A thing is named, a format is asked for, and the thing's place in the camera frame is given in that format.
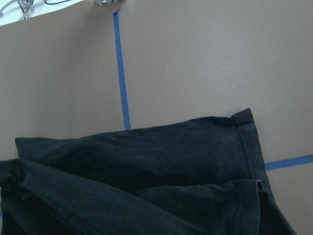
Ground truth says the crossing blue tape strip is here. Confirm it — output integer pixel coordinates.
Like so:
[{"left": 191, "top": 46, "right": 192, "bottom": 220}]
[{"left": 265, "top": 155, "right": 313, "bottom": 171}]

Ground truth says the grey aluminium mount bracket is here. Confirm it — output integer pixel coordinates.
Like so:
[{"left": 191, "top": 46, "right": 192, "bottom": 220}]
[{"left": 94, "top": 0, "right": 122, "bottom": 7}]

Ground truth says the black graphic t-shirt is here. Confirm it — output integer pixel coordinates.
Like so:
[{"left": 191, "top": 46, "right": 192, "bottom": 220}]
[{"left": 0, "top": 109, "right": 294, "bottom": 235}]

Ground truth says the long blue tape strip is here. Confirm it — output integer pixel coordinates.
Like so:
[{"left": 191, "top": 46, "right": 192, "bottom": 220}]
[{"left": 113, "top": 8, "right": 131, "bottom": 130}]

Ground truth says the metal reacher grabber tool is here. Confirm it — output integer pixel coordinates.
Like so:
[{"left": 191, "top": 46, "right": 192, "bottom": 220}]
[{"left": 0, "top": 0, "right": 34, "bottom": 20}]

